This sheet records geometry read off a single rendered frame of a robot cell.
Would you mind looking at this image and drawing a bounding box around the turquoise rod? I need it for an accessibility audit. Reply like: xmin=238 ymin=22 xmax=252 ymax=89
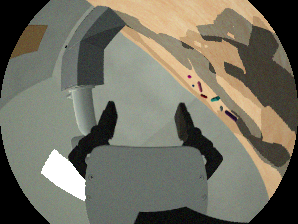
xmin=211 ymin=96 xmax=220 ymax=102

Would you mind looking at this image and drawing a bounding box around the purple rod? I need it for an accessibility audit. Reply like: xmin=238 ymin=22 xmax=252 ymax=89
xmin=225 ymin=110 xmax=237 ymax=122

